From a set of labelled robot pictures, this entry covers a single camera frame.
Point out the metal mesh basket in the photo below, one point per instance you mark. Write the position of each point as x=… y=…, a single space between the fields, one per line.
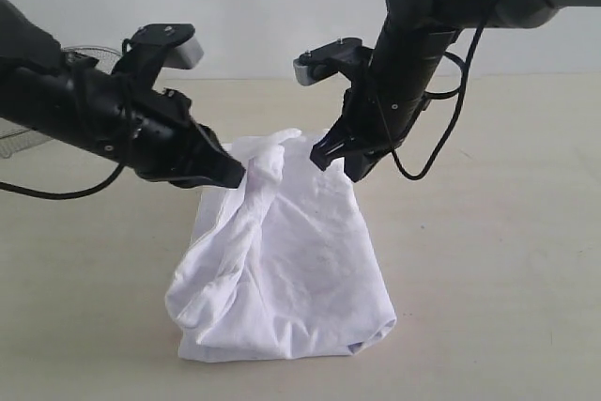
x=20 y=116

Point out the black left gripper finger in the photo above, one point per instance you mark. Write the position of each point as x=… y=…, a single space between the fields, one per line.
x=209 y=164

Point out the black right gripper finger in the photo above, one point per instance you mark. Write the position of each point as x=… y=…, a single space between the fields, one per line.
x=336 y=143
x=358 y=164

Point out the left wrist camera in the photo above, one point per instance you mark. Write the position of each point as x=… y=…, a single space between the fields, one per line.
x=158 y=46

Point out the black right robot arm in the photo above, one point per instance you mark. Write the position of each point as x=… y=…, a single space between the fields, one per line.
x=405 y=17

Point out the white cotton t-shirt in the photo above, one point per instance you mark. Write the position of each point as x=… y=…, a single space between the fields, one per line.
x=281 y=268

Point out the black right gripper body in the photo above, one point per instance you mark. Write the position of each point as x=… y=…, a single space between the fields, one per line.
x=380 y=105

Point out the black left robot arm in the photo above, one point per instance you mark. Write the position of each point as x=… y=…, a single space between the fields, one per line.
x=32 y=59

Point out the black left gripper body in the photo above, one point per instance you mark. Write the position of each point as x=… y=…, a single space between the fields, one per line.
x=155 y=135

